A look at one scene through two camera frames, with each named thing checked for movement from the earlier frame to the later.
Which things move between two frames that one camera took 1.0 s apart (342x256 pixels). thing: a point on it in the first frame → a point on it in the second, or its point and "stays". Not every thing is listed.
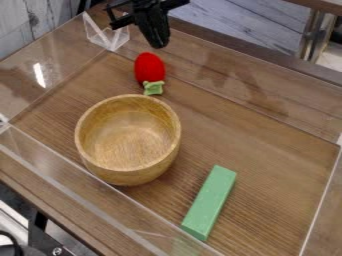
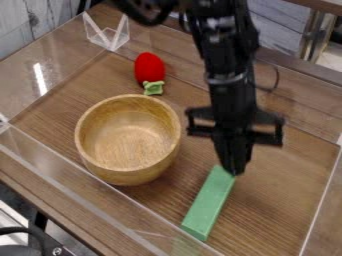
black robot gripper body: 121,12 → 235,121
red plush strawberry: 149,72 stays
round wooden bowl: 128,136 stays
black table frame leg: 41,244 stays
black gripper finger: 159,28 → 244,144
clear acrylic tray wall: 55,176 stays
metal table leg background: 318,33 stays
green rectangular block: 200,216 stays
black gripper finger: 151,22 → 224,144
